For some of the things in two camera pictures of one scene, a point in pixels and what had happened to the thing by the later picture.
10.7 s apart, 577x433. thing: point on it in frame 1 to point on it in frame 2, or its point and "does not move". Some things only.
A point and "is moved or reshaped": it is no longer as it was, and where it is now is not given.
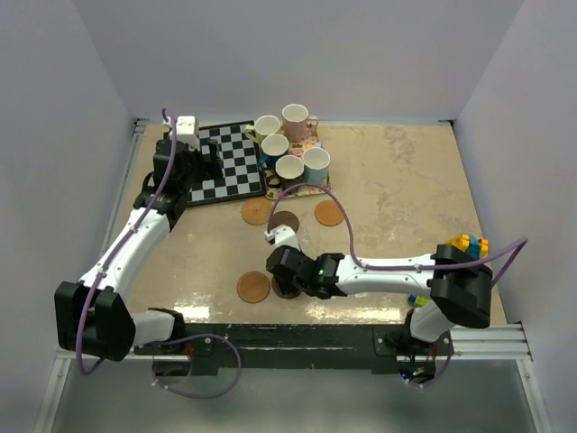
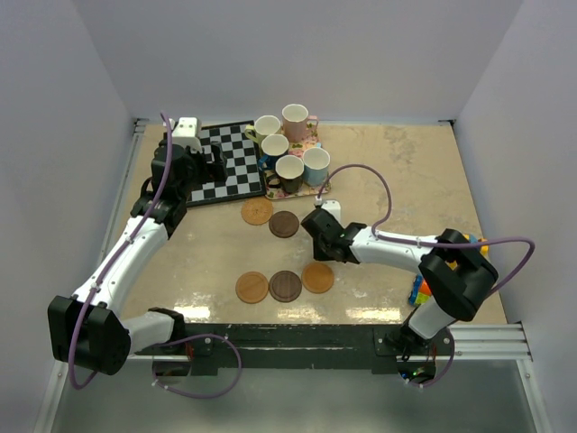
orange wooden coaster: [327, 213] is moved or reshaped
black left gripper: [212, 169] does not move
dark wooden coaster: [285, 217] does not move
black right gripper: [286, 286] to [319, 254]
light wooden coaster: [253, 287] does not move
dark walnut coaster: [279, 292] does not move
